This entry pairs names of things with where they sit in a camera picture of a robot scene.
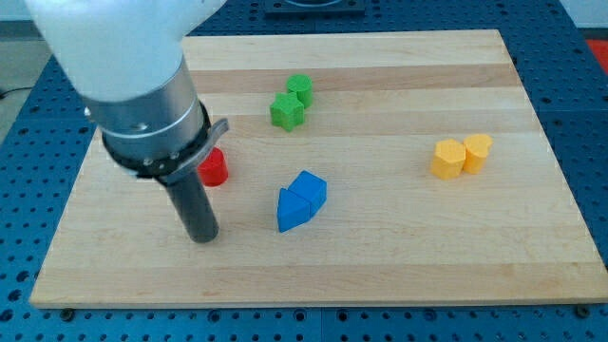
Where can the yellow hexagon block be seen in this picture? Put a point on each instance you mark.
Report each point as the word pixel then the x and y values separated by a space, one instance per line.
pixel 448 159

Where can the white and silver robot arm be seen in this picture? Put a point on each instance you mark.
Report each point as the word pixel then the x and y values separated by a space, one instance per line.
pixel 124 58

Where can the dark grey cylindrical pointer tool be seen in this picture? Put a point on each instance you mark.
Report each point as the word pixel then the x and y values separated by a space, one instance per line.
pixel 193 207

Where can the red cylinder block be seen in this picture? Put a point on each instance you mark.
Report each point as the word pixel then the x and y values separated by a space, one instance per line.
pixel 213 171

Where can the light wooden board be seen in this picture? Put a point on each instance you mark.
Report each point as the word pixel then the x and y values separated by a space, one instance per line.
pixel 390 232

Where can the green cylinder block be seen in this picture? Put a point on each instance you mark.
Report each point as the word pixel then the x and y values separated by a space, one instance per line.
pixel 302 86

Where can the yellow heart block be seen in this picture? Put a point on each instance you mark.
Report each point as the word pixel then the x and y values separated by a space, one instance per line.
pixel 477 149

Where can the blue cube block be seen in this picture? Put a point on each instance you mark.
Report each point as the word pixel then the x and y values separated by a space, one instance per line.
pixel 311 188

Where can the green star block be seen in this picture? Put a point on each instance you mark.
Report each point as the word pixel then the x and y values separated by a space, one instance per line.
pixel 287 111

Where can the blue triangular prism block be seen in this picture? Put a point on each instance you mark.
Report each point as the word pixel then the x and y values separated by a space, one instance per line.
pixel 292 210

